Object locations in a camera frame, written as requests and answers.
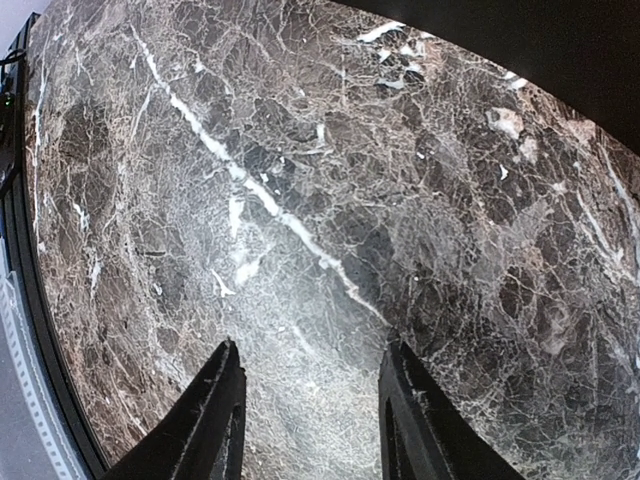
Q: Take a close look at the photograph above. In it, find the white slotted cable duct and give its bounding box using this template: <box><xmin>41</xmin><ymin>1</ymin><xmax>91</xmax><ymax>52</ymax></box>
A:
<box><xmin>0</xmin><ymin>269</ymin><xmax>84</xmax><ymax>480</ymax></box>

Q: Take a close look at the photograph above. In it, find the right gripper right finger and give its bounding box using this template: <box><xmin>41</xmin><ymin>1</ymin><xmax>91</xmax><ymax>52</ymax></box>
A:
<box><xmin>379</xmin><ymin>339</ymin><xmax>522</xmax><ymax>480</ymax></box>

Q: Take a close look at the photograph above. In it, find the black front rail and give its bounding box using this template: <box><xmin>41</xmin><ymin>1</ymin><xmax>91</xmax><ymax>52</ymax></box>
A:
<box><xmin>1</xmin><ymin>12</ymin><xmax>107</xmax><ymax>479</ymax></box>

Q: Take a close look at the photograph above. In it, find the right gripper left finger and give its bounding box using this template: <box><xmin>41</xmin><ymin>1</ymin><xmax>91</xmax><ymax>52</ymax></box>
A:
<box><xmin>104</xmin><ymin>339</ymin><xmax>246</xmax><ymax>479</ymax></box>

